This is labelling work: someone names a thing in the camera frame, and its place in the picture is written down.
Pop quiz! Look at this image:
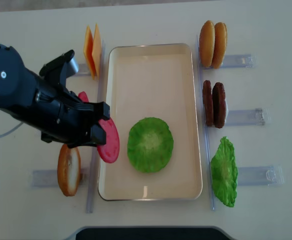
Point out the green lettuce leaf on tray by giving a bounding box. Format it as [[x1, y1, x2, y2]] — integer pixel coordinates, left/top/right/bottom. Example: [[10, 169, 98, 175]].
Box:
[[127, 117, 174, 173]]

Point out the clear holder under patties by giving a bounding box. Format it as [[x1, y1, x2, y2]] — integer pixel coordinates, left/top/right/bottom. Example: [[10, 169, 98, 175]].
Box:
[[225, 108, 272, 127]]

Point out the green lettuce leaf in holder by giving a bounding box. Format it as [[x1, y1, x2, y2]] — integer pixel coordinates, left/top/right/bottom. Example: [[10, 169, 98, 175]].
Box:
[[210, 136, 239, 208]]

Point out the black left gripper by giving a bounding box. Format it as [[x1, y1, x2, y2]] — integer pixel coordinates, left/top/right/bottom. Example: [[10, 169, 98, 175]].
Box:
[[18, 76, 111, 148]]

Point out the clear holder under buns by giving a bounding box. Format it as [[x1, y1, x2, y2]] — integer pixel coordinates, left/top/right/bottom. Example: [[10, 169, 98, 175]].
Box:
[[202, 53, 257, 70]]

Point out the clear holder under lettuce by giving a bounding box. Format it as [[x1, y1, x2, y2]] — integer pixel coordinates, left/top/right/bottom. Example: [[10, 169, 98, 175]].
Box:
[[237, 164, 285, 186]]

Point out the long clear left rail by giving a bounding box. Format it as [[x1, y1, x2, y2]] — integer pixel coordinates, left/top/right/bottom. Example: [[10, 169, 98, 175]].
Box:
[[85, 40, 106, 214]]

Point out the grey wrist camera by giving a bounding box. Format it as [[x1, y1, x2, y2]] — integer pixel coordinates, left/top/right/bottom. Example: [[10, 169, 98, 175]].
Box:
[[39, 49, 79, 87]]

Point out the white cable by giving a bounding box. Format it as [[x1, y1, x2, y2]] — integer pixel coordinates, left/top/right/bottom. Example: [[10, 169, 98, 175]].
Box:
[[0, 121, 23, 140]]

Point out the cream rectangular tray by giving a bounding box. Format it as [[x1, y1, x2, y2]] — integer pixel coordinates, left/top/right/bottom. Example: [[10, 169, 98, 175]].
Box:
[[98, 43, 203, 201]]

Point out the left brown meat patty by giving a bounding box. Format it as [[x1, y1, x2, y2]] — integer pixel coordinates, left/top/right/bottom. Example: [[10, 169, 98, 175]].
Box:
[[202, 80, 214, 127]]

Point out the right yellow cheese slice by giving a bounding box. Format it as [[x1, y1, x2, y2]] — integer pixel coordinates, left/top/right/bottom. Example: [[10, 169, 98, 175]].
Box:
[[91, 23, 102, 78]]

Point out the red tomato slice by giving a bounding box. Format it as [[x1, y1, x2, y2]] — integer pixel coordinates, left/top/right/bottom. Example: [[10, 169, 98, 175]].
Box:
[[78, 91, 89, 103], [97, 118, 120, 164]]

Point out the left bun half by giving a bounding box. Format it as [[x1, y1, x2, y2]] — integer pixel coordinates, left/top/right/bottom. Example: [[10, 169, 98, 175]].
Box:
[[199, 20, 215, 68]]

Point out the long clear rail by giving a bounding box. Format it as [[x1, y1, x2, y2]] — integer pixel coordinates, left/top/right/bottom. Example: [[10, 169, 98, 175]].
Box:
[[85, 40, 106, 214], [194, 34, 216, 211]]

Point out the black base at bottom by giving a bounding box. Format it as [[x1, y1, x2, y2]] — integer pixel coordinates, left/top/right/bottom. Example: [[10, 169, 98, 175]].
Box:
[[68, 226, 233, 240]]

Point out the long clear right rail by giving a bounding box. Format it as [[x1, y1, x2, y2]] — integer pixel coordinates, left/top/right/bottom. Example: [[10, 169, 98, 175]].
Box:
[[194, 34, 216, 211]]

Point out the right brown meat patty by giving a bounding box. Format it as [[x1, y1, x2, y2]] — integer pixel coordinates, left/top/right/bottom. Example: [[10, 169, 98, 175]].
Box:
[[212, 82, 226, 129]]

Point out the right bun half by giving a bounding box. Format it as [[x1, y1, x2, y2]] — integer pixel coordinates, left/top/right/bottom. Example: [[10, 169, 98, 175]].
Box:
[[211, 22, 228, 69]]

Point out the brown meat patty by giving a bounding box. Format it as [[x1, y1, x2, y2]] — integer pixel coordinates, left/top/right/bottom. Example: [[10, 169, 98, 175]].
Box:
[[212, 82, 226, 129], [202, 80, 214, 127]]

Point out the white bread slice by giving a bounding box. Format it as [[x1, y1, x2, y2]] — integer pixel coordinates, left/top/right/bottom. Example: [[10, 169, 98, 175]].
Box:
[[57, 144, 81, 197]]

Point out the clear holder under cheese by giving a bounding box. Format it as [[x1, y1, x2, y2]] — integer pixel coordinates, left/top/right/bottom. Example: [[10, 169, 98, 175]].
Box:
[[75, 63, 91, 77]]

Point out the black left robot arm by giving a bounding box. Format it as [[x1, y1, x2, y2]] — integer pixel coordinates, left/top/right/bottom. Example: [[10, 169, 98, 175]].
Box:
[[0, 44, 110, 148]]

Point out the bun half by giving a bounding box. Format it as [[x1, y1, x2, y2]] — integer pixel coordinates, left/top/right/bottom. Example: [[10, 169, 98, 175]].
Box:
[[211, 22, 228, 69], [199, 20, 215, 68]]

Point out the left orange cheese slice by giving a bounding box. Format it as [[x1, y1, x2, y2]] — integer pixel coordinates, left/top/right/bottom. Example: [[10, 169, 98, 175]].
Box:
[[83, 25, 96, 80]]

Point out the clear holder under bread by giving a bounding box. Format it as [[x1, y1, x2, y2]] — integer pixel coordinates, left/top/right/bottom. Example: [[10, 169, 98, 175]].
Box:
[[28, 168, 89, 188]]

